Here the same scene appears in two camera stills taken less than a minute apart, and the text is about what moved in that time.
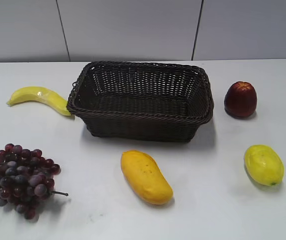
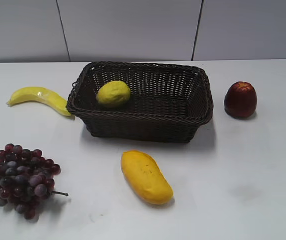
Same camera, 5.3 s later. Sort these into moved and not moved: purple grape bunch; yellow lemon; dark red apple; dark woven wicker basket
Moved: yellow lemon
Not moved: purple grape bunch; dark red apple; dark woven wicker basket
